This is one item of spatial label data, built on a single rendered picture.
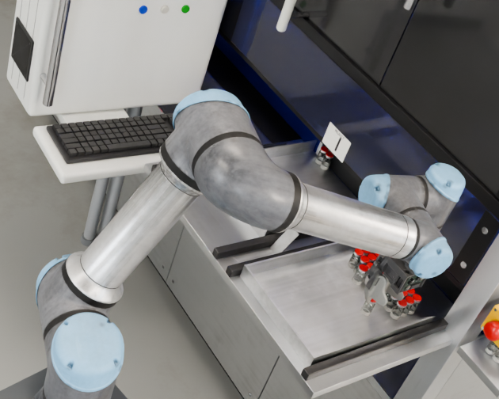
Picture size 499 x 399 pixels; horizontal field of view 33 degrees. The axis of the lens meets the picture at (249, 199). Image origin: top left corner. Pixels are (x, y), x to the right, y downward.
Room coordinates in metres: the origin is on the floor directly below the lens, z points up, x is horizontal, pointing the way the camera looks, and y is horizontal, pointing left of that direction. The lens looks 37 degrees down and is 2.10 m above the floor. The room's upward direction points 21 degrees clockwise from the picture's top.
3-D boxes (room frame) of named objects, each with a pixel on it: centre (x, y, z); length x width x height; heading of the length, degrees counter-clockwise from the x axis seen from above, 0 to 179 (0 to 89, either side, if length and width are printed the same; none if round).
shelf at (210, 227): (1.52, -0.16, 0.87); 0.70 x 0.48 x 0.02; 46
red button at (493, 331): (1.34, -0.56, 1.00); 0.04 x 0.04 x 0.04; 46
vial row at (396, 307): (1.45, -0.33, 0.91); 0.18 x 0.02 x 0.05; 46
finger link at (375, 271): (1.36, -0.30, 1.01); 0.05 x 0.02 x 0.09; 136
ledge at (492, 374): (1.39, -0.63, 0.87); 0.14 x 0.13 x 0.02; 136
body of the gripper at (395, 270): (1.36, -0.33, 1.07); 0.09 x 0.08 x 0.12; 46
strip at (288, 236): (1.43, -0.07, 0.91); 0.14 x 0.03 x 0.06; 137
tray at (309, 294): (1.37, -0.25, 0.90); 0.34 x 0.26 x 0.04; 136
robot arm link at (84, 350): (0.93, 0.16, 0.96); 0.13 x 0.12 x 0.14; 31
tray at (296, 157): (1.69, -0.08, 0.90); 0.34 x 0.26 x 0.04; 136
